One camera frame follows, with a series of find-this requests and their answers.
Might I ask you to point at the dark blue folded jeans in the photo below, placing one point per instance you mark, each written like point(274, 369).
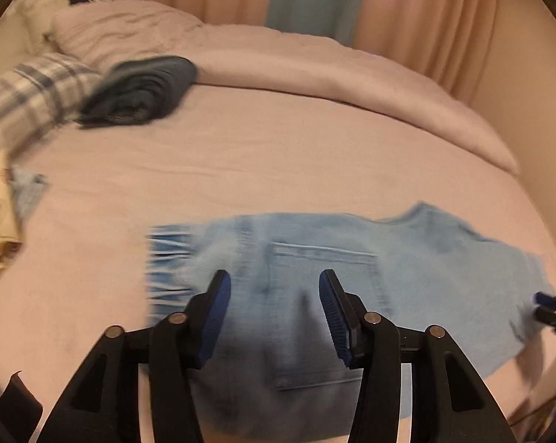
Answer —
point(139, 87)

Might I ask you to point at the large plaid pillow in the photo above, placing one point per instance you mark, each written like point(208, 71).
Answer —
point(33, 97)

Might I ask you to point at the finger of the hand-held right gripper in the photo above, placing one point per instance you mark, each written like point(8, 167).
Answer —
point(552, 317)
point(544, 297)

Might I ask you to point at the pink duvet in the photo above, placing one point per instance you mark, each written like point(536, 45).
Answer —
point(282, 60)

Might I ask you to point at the pink bed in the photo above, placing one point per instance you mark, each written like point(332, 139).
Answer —
point(259, 170)

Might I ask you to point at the light blue denim pants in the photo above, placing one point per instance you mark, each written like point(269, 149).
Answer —
point(305, 240)

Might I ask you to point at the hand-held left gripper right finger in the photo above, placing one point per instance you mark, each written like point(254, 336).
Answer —
point(335, 318)

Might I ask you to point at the small light blue cloth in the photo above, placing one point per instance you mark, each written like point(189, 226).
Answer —
point(26, 189)

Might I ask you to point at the blue curtain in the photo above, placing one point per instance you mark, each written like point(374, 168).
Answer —
point(315, 0)

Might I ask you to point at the dark cloth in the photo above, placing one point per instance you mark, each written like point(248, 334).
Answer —
point(15, 406)

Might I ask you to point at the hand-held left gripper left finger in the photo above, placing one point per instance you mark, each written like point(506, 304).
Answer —
point(215, 314)

